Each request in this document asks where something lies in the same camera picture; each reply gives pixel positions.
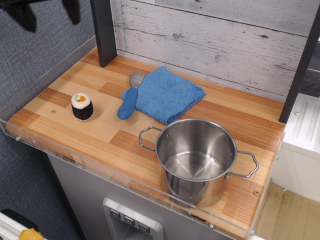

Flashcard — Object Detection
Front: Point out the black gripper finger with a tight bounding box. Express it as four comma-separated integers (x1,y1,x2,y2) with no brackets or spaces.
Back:
0,0,37,32
62,0,81,25

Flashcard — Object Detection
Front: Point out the plush sushi roll toy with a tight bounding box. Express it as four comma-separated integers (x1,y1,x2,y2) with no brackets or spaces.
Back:
71,92,94,121

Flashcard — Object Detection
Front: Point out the blue folded cloth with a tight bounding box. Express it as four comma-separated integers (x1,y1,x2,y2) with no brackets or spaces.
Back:
135,66,206,125

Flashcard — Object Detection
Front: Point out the clear acrylic guard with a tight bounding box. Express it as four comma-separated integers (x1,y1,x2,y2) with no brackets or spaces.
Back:
1,38,285,240

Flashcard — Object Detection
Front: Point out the grey toy cabinet front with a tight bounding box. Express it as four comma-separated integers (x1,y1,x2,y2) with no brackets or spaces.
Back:
48,155,227,240

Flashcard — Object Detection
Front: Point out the stainless steel pot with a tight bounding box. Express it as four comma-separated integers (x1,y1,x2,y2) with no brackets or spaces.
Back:
139,118,260,208

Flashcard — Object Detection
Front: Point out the silver dispenser panel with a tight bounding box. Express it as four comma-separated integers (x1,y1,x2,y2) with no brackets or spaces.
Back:
102,197,165,240

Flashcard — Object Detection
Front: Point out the yellow object at corner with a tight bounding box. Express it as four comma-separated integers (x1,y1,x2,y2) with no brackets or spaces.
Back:
18,228,45,240

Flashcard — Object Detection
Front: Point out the white toy sink counter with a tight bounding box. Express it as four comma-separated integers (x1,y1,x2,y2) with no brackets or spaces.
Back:
271,93,320,202

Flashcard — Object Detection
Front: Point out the dark grey left post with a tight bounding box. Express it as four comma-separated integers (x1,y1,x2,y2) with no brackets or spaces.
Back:
90,0,117,68

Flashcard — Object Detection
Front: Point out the dark grey post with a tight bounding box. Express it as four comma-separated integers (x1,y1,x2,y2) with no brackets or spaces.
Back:
90,0,117,68
278,5,320,124

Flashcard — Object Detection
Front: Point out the blue handled metal spork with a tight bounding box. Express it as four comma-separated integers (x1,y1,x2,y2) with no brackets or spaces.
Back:
117,70,146,120

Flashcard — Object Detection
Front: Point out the dark grey right post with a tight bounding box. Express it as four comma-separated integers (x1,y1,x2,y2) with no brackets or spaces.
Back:
278,5,320,124

